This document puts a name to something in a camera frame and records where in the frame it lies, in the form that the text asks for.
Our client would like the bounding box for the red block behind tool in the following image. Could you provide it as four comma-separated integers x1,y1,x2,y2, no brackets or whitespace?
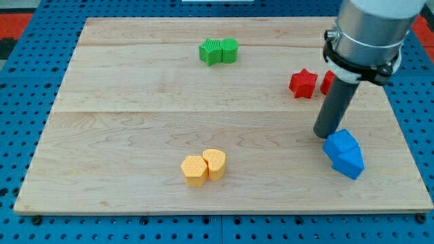
320,70,335,95

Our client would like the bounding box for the green star block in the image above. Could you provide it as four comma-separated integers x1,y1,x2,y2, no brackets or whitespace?
199,39,222,66

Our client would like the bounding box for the wooden board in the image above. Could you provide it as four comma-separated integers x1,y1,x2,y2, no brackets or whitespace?
14,17,433,216

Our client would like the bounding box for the yellow hexagon block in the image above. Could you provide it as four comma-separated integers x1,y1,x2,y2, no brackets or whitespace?
180,155,208,187

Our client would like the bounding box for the blue cube block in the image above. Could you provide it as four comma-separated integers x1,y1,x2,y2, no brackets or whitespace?
323,129,359,161

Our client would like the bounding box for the red star block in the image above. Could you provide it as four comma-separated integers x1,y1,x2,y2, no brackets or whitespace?
288,68,318,99

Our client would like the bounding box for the green cylinder block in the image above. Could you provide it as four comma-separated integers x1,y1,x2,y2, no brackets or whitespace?
220,38,239,64

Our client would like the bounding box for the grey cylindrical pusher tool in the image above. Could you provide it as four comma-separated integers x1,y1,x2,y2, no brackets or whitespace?
313,77,359,139

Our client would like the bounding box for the yellow heart block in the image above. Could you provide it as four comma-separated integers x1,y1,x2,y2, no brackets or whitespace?
202,148,226,181

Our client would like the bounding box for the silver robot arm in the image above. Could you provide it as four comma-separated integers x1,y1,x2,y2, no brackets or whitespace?
323,0,426,85

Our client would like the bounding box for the blue pointed block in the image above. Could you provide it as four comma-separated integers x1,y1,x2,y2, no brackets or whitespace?
332,146,365,180

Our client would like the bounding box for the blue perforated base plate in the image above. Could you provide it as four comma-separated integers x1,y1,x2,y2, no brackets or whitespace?
1,0,433,243

